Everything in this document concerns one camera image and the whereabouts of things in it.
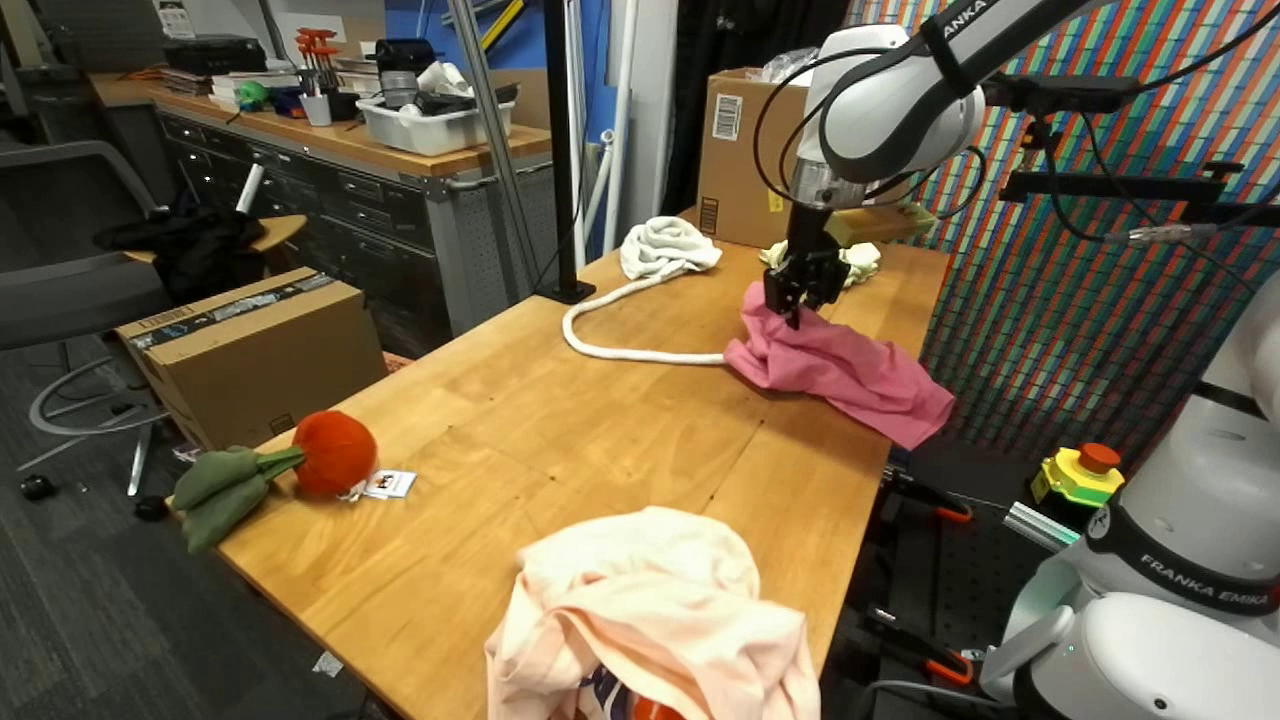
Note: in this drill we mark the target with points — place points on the magenta pink cloth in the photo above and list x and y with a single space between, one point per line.
852 375

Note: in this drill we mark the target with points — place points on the black vertical pole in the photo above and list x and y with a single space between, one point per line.
563 133

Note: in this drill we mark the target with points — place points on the tall cardboard box white label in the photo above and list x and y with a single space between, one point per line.
741 145

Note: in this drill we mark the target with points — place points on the black case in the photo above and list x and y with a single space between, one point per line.
213 58

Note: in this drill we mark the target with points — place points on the yellow red emergency stop button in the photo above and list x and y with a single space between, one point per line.
1077 479

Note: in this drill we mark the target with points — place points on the black canister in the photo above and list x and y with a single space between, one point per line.
407 64

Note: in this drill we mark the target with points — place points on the black bar camera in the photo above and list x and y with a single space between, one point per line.
1064 94

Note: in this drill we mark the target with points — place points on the white paper scrap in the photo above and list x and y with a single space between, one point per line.
331 664

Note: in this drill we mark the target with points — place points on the flat cardboard box black tape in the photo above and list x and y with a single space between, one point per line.
252 365

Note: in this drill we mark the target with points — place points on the wooden stool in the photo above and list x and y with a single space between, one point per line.
281 233

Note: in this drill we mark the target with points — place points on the small green object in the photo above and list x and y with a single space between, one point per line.
248 96

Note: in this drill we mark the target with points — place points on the black jacket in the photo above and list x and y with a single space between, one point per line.
184 245

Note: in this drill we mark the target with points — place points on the peach cloth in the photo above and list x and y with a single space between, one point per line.
664 614

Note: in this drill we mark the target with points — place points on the grey office chair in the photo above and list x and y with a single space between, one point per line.
67 286

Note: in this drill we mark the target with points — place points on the cream white towel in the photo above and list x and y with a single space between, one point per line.
664 245

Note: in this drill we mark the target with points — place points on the wooden top workbench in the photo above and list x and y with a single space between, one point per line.
402 200

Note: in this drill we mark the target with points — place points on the white plastic bin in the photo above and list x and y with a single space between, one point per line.
426 128

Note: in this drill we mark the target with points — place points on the red tomato plush toy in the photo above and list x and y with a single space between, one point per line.
334 450

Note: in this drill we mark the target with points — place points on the grey metal pole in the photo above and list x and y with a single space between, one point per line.
492 133

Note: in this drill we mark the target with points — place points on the orange black clamp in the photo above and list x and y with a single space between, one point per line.
950 668
950 509

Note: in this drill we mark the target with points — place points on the white pipe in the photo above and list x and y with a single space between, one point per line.
617 133

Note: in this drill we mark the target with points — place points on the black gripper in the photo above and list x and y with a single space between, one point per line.
809 233

